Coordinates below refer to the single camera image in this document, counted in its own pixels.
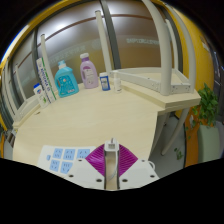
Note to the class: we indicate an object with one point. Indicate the upturned white-legged table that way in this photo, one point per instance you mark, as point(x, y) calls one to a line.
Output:
point(46, 56)
point(165, 50)

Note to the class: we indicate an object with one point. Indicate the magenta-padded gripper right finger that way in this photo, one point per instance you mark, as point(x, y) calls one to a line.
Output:
point(131, 168)

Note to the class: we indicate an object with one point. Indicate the small blue-labelled jar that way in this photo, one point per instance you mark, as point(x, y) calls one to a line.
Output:
point(104, 82)

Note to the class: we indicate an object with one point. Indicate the white bottle with blue cap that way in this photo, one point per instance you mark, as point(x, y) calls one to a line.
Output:
point(41, 96)

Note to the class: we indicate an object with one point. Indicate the small slim white bottle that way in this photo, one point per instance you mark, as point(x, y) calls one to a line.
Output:
point(117, 83)

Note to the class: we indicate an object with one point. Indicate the white metal desk legs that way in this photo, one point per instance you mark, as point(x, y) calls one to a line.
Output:
point(176, 136)

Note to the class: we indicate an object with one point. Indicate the tall white toothpaste box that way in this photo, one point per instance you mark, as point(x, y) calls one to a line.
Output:
point(46, 81)

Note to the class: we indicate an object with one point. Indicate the potted green plant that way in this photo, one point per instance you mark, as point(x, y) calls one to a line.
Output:
point(206, 106)

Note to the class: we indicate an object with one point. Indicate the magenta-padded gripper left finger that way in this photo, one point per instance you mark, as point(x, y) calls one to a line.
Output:
point(90, 170)

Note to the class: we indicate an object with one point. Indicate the purple detergent bottle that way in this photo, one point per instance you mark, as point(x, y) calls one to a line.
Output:
point(89, 75)

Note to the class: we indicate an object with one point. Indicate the blue detergent bottle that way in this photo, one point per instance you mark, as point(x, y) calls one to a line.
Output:
point(66, 81)

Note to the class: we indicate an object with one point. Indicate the white charger block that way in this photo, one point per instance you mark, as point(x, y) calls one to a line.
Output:
point(111, 148)

